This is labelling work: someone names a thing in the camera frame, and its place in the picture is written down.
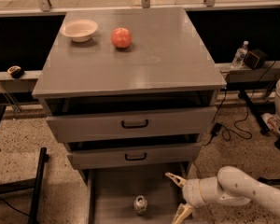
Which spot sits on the clear water bottle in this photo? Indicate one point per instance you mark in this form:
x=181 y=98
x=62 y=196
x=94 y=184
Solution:
x=239 y=56

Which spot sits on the grey drawer cabinet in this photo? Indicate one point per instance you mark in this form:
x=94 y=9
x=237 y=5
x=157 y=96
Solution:
x=167 y=66

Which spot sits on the tape measure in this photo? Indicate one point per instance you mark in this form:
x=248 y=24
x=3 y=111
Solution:
x=15 y=71

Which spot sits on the grey drawer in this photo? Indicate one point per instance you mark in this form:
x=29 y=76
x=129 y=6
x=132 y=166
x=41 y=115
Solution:
x=112 y=192
x=136 y=124
x=131 y=156

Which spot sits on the black chair frame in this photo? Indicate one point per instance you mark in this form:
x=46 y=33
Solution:
x=33 y=183

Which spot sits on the grey middle drawer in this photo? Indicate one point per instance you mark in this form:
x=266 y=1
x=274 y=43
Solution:
x=131 y=156

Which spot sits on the small black box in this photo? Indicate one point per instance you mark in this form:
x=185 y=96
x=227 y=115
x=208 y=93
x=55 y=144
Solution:
x=255 y=59

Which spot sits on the red apple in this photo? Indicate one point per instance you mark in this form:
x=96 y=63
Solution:
x=121 y=38

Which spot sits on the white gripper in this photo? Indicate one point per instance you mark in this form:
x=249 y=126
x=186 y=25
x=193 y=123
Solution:
x=191 y=192

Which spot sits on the grey top drawer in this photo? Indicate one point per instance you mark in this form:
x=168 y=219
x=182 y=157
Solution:
x=136 y=124

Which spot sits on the white bowl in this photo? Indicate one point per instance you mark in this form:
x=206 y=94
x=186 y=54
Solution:
x=79 y=30

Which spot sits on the grey bottom drawer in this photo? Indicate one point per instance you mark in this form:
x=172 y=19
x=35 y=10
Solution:
x=112 y=192

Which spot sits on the black caster wheel leg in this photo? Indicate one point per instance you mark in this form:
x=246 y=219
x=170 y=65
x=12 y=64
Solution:
x=271 y=182

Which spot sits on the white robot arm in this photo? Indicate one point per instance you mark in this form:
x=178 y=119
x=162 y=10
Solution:
x=231 y=186

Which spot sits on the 7up soda can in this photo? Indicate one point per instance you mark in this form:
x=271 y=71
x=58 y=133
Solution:
x=140 y=205

